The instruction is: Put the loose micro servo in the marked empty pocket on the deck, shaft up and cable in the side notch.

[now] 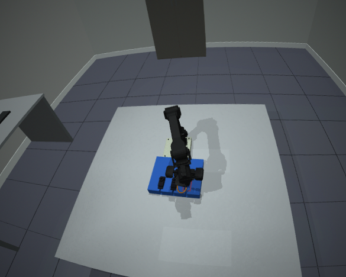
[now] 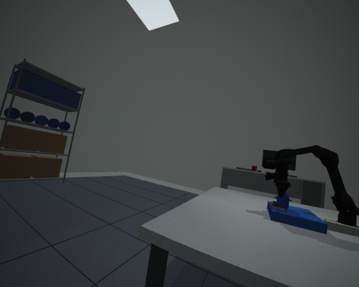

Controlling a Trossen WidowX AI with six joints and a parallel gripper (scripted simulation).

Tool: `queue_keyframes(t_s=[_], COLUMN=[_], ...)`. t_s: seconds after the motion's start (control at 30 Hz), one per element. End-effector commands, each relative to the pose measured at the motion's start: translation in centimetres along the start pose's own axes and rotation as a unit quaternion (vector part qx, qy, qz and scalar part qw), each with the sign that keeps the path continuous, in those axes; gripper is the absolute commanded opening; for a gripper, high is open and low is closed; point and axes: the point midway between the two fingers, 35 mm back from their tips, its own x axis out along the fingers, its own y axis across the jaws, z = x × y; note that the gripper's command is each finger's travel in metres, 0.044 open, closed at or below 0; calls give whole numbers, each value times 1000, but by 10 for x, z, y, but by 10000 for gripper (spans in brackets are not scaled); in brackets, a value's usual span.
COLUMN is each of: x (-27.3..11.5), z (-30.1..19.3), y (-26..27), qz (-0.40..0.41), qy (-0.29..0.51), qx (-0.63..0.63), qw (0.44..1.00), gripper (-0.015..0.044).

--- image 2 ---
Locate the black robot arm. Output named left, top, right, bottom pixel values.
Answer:
left=263, top=145, right=359, bottom=228

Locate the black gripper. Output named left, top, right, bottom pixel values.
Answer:
left=274, top=170, right=291, bottom=198

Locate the blue micro servo with orange cable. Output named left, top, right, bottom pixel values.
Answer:
left=269, top=193, right=292, bottom=209

